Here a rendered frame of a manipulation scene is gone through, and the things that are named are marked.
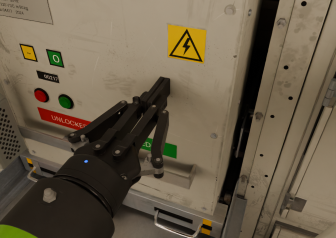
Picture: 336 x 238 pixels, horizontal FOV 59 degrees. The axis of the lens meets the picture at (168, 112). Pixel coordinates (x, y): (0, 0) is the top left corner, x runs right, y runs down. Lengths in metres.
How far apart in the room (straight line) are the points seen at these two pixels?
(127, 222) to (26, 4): 0.51
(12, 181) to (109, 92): 0.45
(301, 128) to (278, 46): 0.18
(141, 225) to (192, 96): 0.39
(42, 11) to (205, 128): 0.33
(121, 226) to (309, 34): 0.56
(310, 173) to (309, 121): 0.12
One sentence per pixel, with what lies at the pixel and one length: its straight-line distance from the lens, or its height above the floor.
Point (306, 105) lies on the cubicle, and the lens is 0.60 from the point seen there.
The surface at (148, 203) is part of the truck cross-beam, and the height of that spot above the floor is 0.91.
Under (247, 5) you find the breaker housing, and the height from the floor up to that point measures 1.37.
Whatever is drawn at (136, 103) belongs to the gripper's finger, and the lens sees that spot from 0.42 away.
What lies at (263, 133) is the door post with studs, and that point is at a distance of 0.65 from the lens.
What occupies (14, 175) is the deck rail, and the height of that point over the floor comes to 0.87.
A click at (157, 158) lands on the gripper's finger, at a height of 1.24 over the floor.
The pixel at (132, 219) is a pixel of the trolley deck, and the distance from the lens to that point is 0.76.
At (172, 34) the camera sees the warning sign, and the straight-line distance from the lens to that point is 0.43.
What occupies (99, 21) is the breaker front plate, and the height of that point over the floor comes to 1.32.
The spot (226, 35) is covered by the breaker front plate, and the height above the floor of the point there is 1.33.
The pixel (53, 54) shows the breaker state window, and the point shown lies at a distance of 0.57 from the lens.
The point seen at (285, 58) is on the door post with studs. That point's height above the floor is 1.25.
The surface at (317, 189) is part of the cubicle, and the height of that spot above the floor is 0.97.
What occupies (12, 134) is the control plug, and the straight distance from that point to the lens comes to 0.71.
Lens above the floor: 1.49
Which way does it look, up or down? 38 degrees down
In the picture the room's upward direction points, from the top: straight up
